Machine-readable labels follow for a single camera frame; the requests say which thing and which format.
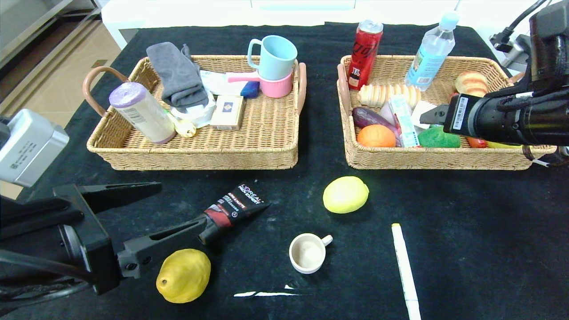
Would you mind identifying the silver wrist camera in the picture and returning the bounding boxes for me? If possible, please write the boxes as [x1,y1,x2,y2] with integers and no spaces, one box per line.
[0,109,70,187]
[507,35,533,67]

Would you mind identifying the yellow pear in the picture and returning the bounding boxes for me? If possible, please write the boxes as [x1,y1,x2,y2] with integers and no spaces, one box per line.
[156,248,212,304]

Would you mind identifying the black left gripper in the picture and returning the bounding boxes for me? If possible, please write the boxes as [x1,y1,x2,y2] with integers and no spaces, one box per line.
[0,181,208,318]

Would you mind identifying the white plastic packet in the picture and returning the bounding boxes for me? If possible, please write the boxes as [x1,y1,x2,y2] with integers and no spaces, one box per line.
[200,70,243,96]

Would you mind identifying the black cable white tag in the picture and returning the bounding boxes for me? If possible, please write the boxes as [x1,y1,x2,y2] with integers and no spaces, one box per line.
[496,89,569,112]

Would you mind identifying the metal shelf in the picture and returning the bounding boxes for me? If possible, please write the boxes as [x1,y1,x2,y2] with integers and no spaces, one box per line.
[0,0,105,67]

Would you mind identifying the pink cup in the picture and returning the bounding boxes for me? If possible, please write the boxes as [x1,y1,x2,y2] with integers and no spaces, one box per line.
[260,70,295,99]

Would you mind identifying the grey folded cloth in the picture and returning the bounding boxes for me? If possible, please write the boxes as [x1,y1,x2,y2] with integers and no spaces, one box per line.
[146,42,209,108]

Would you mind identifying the light blue mug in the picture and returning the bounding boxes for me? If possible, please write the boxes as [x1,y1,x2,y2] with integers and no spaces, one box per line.
[247,35,298,81]

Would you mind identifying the clear water bottle blue label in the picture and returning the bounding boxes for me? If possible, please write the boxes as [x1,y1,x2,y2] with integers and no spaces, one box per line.
[404,12,459,92]

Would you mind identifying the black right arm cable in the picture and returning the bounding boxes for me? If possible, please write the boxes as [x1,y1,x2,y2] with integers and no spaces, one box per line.
[489,0,552,52]

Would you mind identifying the white marker pen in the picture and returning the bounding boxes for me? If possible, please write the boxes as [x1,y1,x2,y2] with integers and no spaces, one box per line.
[391,223,421,320]

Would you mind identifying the black cosmetic tube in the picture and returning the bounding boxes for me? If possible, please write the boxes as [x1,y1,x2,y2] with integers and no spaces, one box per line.
[198,183,271,245]

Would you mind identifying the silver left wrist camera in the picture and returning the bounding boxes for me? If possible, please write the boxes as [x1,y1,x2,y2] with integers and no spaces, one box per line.
[0,109,70,187]

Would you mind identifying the cream box blue emblem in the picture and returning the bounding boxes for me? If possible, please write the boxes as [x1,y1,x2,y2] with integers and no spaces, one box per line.
[210,95,245,131]

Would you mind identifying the purple eggplant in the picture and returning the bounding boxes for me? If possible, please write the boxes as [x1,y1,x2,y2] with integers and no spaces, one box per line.
[352,107,401,146]

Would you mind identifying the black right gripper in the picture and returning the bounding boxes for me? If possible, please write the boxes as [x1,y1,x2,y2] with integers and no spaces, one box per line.
[419,93,519,144]

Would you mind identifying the white low cabinet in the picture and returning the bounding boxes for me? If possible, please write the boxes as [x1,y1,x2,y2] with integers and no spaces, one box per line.
[102,0,461,49]

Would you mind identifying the red soda can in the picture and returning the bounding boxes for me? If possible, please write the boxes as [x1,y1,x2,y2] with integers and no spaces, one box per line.
[347,20,384,91]

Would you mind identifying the orange fruit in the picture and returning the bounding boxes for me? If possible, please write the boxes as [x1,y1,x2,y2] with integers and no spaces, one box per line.
[357,124,396,148]

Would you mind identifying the green white slim box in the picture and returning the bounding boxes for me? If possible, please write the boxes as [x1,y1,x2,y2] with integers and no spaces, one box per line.
[389,94,421,148]

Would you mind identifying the white round container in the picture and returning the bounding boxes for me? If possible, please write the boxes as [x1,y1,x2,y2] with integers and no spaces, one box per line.
[171,91,217,128]

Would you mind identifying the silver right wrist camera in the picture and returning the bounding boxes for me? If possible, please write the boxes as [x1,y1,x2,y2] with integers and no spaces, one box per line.
[507,35,533,67]

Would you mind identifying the green fruit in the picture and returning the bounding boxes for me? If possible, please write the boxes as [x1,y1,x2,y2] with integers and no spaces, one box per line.
[418,126,461,148]

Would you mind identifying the small yellow toy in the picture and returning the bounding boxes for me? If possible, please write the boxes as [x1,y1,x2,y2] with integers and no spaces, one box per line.
[167,109,197,138]

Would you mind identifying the small cream cup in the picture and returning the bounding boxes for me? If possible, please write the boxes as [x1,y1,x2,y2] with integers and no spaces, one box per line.
[289,233,333,275]

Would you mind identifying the small white packet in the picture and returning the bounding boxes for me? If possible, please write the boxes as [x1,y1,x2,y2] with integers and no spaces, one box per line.
[411,100,438,129]

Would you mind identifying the small blue block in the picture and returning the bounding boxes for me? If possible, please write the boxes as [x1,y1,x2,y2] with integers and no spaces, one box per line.
[240,81,261,99]

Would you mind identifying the long striped bread roll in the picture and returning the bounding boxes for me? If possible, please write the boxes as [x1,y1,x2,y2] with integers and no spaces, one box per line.
[358,84,421,108]

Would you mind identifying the wicker basket brown handles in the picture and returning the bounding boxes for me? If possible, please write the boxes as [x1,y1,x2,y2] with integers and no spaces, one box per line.
[337,55,557,171]
[82,55,308,171]

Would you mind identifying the croissant bread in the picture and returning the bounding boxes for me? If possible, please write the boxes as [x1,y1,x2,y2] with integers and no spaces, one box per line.
[454,71,489,97]

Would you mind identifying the white bottle purple cap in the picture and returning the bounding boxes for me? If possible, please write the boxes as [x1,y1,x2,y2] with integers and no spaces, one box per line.
[109,82,177,144]

